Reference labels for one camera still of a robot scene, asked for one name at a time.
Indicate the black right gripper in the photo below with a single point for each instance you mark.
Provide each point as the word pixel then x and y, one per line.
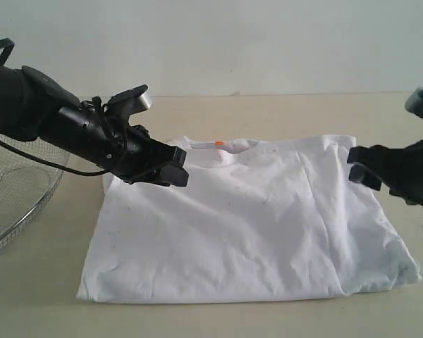
pixel 401 170

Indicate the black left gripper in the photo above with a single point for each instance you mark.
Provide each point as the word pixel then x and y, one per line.
pixel 130 154

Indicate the white t-shirt red logo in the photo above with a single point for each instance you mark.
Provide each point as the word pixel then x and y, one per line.
pixel 257 221

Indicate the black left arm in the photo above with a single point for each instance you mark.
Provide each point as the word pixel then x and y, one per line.
pixel 33 106

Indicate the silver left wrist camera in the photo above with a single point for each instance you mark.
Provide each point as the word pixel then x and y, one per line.
pixel 130 102

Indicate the silver wire mesh basket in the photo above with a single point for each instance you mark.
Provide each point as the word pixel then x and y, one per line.
pixel 25 188

